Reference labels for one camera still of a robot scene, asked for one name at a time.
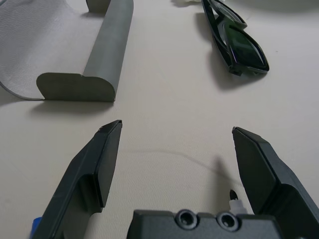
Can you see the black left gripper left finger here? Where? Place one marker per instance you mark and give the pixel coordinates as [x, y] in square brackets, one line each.
[82, 174]

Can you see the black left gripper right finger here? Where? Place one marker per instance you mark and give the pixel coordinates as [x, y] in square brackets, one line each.
[269, 179]

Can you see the black sunglasses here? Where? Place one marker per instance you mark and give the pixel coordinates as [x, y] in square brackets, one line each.
[239, 44]

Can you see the uncapped black tip marker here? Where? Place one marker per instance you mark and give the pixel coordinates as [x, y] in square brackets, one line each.
[236, 204]

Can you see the blue capped whiteboard marker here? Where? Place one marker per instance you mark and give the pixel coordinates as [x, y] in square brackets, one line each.
[37, 224]

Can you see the grey open glasses case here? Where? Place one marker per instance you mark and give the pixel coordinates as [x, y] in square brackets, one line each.
[107, 49]

